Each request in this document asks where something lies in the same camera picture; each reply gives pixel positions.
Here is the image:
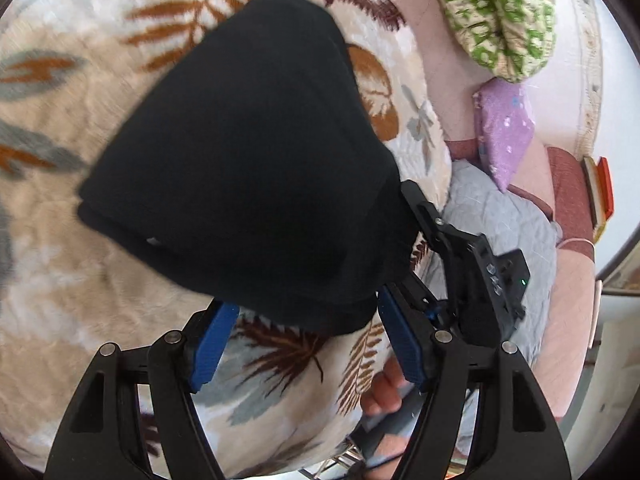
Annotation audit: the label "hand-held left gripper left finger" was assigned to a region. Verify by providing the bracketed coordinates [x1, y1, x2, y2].
[44, 300, 241, 480]

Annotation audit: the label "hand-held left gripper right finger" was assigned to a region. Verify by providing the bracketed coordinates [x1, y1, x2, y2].
[376, 282, 573, 480]

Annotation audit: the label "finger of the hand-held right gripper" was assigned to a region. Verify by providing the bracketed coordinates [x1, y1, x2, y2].
[400, 179, 451, 253]
[407, 280, 453, 329]

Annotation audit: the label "black pants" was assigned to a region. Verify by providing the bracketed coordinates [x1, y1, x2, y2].
[76, 0, 422, 337]

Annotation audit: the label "person's right hand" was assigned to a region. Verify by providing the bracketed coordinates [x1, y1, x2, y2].
[361, 357, 418, 417]

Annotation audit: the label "grey quilted cover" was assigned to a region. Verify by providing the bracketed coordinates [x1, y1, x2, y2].
[425, 160, 559, 461]

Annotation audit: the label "purple floral pillow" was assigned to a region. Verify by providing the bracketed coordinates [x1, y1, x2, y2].
[472, 79, 537, 194]

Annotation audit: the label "dark pink padded headboard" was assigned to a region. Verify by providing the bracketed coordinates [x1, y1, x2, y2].
[546, 146, 597, 242]

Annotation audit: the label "pink bed sheet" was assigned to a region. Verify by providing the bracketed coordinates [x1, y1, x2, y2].
[370, 0, 603, 418]

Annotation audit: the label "beige book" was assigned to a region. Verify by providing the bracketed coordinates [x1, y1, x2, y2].
[581, 156, 606, 244]

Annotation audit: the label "leaf print fleece blanket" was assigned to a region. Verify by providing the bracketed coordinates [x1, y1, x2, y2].
[0, 0, 453, 480]

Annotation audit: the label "red book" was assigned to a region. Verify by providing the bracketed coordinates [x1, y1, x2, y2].
[597, 156, 615, 221]

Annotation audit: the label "green checked folded quilt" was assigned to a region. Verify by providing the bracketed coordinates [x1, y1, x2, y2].
[417, 0, 558, 83]

